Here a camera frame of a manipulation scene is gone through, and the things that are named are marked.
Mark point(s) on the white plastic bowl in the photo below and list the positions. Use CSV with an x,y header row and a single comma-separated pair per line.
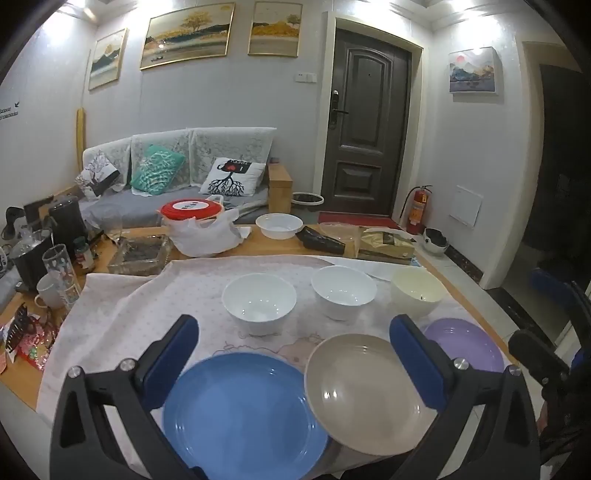
x,y
279,226

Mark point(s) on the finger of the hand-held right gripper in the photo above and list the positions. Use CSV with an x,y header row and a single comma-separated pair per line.
x,y
549,288
535,353

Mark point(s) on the white light switch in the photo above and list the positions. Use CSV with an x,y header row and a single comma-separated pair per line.
x,y
305,77

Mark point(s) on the dark metal pot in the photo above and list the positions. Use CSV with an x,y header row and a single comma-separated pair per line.
x,y
30,265

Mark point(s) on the red snack packets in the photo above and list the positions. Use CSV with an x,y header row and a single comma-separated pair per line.
x,y
27,341

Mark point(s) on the wooden stick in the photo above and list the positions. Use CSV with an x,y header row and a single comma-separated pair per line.
x,y
80,138

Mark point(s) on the printed glass tumbler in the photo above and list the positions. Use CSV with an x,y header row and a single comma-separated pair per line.
x,y
60,277

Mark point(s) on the grey sofa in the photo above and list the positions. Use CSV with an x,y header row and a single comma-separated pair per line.
x,y
138,207

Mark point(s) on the glass ashtray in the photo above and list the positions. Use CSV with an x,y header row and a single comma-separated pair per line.
x,y
138,256

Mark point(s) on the dark brown door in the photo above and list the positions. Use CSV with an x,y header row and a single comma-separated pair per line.
x,y
364,115

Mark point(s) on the red doormat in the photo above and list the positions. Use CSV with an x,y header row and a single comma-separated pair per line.
x,y
355,217

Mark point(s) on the medium framed landscape painting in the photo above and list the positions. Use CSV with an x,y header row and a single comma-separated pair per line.
x,y
274,27

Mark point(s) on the teal patterned cushion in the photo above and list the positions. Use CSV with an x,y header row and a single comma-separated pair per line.
x,y
154,168

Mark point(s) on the white ceramic bowl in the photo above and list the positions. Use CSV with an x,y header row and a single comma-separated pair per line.
x,y
258,300
344,288

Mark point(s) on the white wall panel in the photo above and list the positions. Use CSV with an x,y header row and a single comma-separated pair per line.
x,y
467,205

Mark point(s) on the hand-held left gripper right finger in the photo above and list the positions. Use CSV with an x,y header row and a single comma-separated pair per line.
x,y
415,364

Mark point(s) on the purple plate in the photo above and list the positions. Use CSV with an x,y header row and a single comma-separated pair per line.
x,y
466,341

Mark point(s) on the white tree print cushion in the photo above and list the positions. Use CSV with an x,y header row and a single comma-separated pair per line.
x,y
231,177

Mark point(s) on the black kettle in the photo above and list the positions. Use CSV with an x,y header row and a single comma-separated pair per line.
x,y
69,221

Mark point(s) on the black desk gadget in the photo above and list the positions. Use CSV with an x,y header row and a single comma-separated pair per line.
x,y
14,221

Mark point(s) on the white plastic bag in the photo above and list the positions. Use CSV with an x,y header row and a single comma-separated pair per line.
x,y
207,237

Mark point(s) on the white mug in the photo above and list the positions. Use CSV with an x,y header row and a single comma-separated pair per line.
x,y
46,290

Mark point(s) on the frameless mountain canvas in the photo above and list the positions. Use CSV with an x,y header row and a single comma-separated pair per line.
x,y
474,70

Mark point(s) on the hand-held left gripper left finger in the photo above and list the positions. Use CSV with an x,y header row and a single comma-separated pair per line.
x,y
173,355

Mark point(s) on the beige plate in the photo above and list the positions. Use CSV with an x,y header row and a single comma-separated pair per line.
x,y
364,397

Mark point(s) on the red lid container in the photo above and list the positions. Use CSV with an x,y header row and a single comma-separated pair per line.
x,y
189,207

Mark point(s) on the flower print cushion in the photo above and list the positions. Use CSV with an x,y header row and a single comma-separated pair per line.
x,y
94,177

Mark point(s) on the lace sofa cover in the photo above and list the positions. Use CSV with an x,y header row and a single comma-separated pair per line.
x,y
231,147

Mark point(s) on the red fire extinguisher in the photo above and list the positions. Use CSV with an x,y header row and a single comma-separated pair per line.
x,y
419,207

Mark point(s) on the gold foil bag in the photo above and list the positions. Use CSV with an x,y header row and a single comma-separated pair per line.
x,y
385,244

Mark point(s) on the small green cap bottle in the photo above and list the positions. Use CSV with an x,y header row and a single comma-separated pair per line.
x,y
84,256

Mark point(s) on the small framed landscape painting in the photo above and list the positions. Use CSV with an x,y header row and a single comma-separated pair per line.
x,y
108,57

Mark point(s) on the cream bowl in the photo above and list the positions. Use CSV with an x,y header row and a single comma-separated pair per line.
x,y
418,288

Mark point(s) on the large framed landscape painting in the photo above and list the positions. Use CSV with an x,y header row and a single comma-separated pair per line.
x,y
187,37

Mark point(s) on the wine glass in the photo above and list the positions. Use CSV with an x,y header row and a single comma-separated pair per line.
x,y
113,226

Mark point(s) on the blue plate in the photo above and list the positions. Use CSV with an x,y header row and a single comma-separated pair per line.
x,y
240,415

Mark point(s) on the black pouch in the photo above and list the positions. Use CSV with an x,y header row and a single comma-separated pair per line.
x,y
321,241

